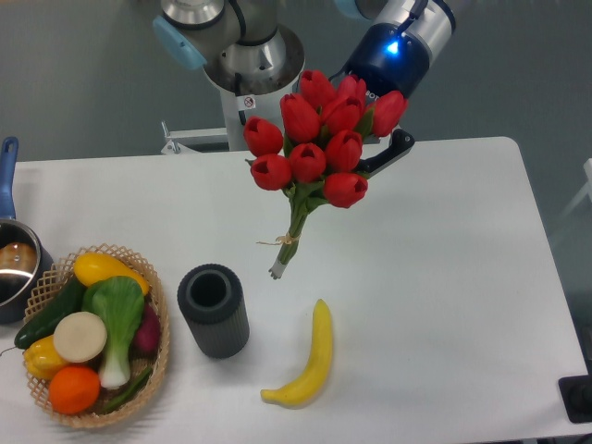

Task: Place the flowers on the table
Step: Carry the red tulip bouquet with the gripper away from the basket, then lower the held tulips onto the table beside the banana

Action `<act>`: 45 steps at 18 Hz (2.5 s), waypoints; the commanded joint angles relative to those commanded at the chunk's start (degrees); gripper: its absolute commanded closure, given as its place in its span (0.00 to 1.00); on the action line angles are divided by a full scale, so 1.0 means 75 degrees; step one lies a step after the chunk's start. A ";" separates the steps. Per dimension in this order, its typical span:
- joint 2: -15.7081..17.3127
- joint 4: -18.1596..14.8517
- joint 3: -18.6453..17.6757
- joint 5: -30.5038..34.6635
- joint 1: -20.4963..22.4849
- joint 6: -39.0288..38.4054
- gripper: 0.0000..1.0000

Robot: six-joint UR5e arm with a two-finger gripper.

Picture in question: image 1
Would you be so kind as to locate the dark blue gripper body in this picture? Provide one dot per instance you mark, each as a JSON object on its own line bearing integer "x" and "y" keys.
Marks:
{"x": 388, "y": 62}

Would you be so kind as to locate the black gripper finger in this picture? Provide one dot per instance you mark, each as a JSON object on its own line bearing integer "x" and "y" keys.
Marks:
{"x": 400, "y": 144}

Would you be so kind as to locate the red tulip bouquet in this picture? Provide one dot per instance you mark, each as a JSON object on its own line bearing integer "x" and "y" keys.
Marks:
{"x": 312, "y": 158}

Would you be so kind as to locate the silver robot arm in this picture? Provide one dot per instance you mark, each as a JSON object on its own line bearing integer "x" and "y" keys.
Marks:
{"x": 254, "y": 61}

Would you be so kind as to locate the dark grey ribbed vase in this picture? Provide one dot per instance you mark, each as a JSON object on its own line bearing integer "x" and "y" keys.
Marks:
{"x": 211, "y": 299}

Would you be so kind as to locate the yellow banana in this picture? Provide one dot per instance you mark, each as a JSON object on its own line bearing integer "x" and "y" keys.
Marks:
{"x": 305, "y": 387}

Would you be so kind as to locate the black device at edge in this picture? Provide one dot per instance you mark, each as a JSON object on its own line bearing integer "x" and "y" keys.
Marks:
{"x": 576, "y": 397}

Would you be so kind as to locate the purple red onion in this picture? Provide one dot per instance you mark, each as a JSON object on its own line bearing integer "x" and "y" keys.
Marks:
{"x": 147, "y": 337}

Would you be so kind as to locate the green bok choy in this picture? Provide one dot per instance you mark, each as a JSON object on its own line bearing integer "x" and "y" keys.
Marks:
{"x": 118, "y": 302}

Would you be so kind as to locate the yellow squash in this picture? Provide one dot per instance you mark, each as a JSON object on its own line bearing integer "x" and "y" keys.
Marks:
{"x": 91, "y": 268}

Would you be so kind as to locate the dark green cucumber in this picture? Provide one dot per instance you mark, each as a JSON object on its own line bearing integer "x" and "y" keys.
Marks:
{"x": 67, "y": 301}

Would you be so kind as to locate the woven wicker basket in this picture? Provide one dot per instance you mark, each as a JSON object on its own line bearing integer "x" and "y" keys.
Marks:
{"x": 47, "y": 288}

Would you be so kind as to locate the cream round radish slice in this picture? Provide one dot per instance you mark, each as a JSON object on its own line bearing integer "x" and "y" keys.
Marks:
{"x": 80, "y": 337}

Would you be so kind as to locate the green bean pod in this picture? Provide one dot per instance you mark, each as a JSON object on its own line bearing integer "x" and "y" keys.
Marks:
{"x": 129, "y": 392}

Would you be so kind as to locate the orange fruit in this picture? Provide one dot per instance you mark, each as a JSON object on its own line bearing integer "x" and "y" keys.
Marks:
{"x": 74, "y": 389}

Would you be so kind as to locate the yellow bell pepper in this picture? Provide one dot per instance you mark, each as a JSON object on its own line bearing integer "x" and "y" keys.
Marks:
{"x": 42, "y": 360}

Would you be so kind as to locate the white frame at right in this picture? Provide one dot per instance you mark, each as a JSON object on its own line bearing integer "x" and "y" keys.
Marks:
{"x": 578, "y": 206}

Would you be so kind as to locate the blue handled saucepan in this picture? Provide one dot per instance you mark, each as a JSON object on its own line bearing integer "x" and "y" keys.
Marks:
{"x": 23, "y": 258}

